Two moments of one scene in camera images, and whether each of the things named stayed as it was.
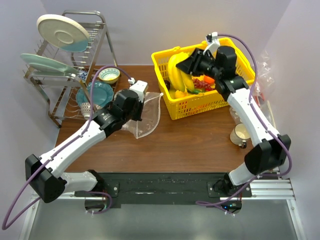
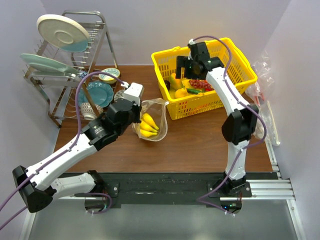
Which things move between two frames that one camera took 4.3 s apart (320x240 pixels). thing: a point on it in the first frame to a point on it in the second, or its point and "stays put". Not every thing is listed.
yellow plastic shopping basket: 194,104 stays put
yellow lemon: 178,94 stays put
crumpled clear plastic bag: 265,79 stays put
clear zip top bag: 150,116 to 156,109
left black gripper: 140,105 stays put
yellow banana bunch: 182,79 to 148,128
